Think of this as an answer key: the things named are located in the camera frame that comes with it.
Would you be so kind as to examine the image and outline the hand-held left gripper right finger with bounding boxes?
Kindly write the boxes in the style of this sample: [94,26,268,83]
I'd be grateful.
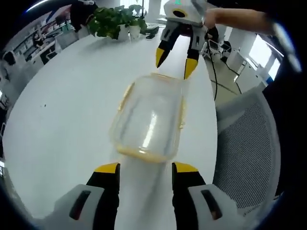
[171,161,241,230]

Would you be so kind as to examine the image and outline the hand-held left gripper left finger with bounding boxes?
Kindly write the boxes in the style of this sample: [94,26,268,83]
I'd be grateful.
[47,162,121,230]

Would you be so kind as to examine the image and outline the clear lid with yellow buckles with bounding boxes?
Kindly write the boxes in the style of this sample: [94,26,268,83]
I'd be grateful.
[109,72,188,164]

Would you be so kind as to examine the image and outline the person's right hand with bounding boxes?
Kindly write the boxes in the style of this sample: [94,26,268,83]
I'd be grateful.
[202,8,221,29]

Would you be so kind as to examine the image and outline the black stand with round base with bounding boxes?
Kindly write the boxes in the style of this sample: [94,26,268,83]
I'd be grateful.
[144,25,161,39]

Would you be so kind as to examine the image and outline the green plant in white pot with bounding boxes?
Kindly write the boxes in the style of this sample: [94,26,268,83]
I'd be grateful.
[87,6,130,41]
[126,4,149,41]

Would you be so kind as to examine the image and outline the grey mesh office chair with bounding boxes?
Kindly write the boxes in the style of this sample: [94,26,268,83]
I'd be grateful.
[211,85,282,218]

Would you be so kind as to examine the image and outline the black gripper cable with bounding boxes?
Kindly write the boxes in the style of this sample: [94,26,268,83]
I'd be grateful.
[204,25,219,102]

